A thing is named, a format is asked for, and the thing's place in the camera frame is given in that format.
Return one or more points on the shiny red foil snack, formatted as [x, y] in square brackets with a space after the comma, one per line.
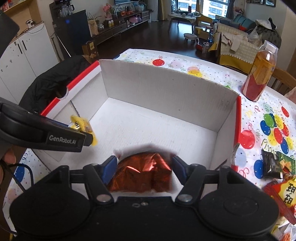
[140, 173]

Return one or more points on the black mini fridge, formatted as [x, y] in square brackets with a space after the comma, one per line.
[70, 26]

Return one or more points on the sofa with yellow cover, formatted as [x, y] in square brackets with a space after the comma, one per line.
[232, 48]

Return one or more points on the red white cardboard box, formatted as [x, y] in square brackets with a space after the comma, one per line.
[134, 107]

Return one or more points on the person left hand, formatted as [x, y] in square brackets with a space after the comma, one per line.
[10, 158]

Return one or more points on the orange juice bottle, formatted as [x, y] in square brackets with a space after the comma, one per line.
[261, 71]

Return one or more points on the balloon pattern tablecloth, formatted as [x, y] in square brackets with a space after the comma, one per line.
[58, 208]

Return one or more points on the black snack packet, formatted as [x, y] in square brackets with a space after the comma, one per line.
[271, 165]

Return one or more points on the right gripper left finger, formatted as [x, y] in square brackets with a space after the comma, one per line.
[96, 179]

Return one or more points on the wooden chair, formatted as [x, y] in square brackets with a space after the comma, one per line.
[283, 81]

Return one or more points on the coffee table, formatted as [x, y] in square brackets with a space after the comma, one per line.
[191, 19]

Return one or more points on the white cabinet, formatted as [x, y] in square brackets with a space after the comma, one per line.
[25, 58]

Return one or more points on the red chips bag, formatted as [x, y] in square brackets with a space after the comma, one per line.
[284, 195]

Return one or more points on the yellow snack packet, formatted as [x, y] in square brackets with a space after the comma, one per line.
[83, 125]

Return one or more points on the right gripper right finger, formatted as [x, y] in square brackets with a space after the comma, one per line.
[192, 178]

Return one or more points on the green snack packet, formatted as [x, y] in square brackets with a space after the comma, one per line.
[287, 164]

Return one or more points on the tv console cabinet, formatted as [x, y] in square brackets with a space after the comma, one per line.
[124, 24]

